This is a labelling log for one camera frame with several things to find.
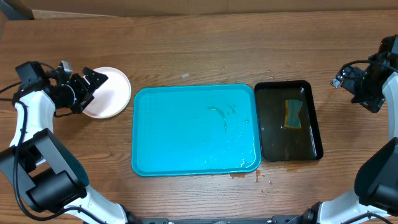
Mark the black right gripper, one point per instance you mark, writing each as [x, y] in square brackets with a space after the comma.
[352, 82]

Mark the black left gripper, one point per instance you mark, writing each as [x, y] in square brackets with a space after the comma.
[97, 83]

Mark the white plate with red stain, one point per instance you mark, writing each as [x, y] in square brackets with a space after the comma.
[112, 96]

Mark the green and yellow sponge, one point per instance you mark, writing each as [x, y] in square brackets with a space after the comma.
[292, 111]

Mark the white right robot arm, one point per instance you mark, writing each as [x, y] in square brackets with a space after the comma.
[375, 188]

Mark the black water tray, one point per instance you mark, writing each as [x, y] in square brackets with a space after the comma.
[277, 143]

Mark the teal plastic tray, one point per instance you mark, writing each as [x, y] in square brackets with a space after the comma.
[195, 130]

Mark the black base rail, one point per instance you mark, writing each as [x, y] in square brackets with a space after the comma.
[278, 219]

